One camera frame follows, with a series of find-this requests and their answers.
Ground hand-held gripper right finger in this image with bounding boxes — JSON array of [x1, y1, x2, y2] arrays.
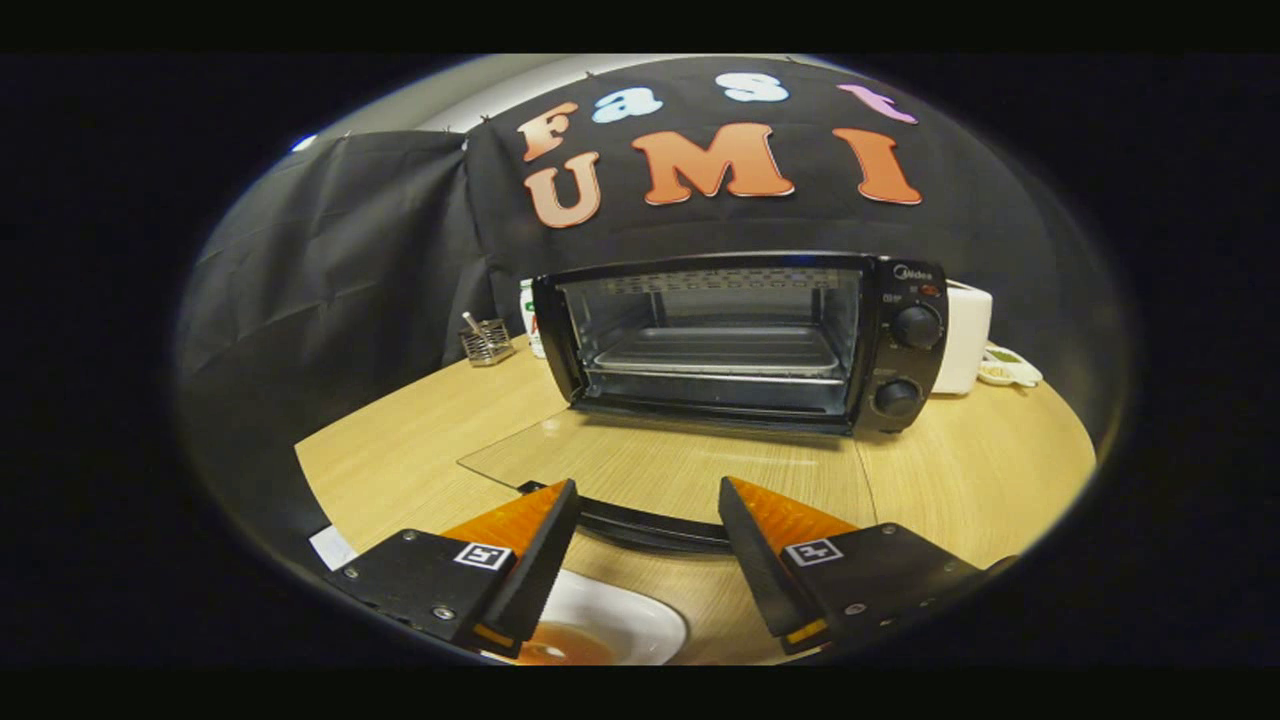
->
[[718, 476, 1021, 656]]

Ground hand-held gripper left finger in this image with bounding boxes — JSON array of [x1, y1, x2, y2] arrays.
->
[[325, 478, 582, 661]]

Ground black toaster oven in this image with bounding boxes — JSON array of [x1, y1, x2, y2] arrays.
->
[[458, 250, 949, 556]]

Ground white bread toaster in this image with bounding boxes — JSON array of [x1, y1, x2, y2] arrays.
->
[[932, 280, 994, 396]]

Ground white plate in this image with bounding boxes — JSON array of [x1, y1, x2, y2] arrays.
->
[[515, 568, 689, 666]]

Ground white paper slip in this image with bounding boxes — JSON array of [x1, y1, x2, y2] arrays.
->
[[308, 525, 358, 573]]

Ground metal baking tray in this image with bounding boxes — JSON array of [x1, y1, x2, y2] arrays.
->
[[590, 325, 846, 379]]

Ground white condiment dish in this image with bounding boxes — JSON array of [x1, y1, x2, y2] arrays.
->
[[978, 343, 1044, 389]]

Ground black backdrop cloth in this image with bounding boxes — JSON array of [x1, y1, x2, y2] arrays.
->
[[175, 55, 1136, 561]]

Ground wire utensil holder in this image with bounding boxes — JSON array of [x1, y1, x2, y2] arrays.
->
[[458, 312, 517, 368]]

